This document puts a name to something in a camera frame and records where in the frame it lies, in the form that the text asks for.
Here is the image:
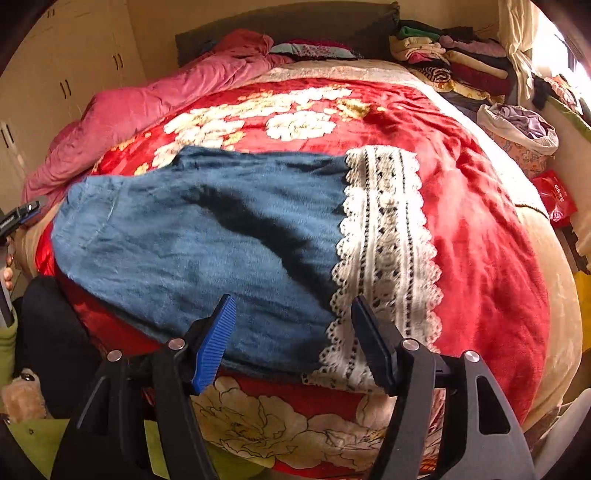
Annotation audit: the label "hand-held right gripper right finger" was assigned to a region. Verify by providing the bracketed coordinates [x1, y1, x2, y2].
[351, 295, 539, 480]

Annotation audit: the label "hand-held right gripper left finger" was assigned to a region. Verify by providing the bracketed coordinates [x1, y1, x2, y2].
[51, 294, 237, 480]

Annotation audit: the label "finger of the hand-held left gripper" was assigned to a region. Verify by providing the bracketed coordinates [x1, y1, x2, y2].
[0, 195, 49, 241]

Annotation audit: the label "person's left forearm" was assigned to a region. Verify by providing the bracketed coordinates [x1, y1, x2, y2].
[0, 309, 20, 391]

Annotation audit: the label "black clothing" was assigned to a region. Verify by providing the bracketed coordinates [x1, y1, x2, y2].
[13, 276, 155, 422]

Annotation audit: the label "beige plush item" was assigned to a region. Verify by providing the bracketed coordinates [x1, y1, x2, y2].
[0, 367, 52, 423]

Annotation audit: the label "lime green cloth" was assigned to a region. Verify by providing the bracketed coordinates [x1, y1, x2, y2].
[7, 415, 264, 480]

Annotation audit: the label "red floral blanket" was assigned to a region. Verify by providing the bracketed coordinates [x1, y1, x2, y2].
[34, 76, 552, 480]

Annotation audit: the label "beige wardrobe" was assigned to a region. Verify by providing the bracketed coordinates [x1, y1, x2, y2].
[0, 0, 148, 195]

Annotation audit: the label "pink quilt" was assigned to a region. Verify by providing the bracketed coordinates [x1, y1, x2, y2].
[21, 28, 294, 204]

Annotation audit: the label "red plastic bag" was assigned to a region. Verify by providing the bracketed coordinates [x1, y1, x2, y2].
[531, 170, 579, 228]

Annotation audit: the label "floral bag of purple clothes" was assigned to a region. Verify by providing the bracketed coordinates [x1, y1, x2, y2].
[476, 102, 559, 178]

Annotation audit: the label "pile of folded clothes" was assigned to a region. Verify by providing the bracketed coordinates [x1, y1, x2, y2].
[389, 19, 515, 104]

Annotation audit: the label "patterned pillow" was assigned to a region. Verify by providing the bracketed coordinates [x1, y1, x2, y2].
[269, 41, 358, 62]

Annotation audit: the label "dark bed headboard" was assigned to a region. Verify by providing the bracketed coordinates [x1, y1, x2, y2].
[174, 1, 402, 68]

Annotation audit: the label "cream curtain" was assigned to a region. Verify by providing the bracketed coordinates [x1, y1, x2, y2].
[498, 0, 543, 104]

